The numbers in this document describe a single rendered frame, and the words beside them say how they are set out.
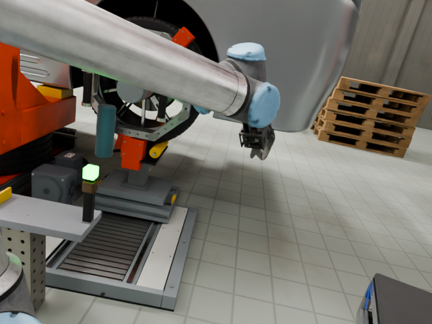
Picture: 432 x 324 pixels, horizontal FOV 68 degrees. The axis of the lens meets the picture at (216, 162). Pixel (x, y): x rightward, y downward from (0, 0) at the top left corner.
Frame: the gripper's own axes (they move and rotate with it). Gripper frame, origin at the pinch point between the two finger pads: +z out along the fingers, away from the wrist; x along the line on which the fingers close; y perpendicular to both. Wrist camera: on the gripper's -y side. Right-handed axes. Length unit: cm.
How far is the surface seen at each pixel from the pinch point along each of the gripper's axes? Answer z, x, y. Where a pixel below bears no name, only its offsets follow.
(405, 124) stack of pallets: 267, 73, -399
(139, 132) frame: 22, -79, -28
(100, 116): 5, -88, -17
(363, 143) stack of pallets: 288, 19, -367
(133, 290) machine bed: 55, -52, 36
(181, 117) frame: 18, -58, -39
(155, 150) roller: 33, -73, -27
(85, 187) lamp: -1, -52, 28
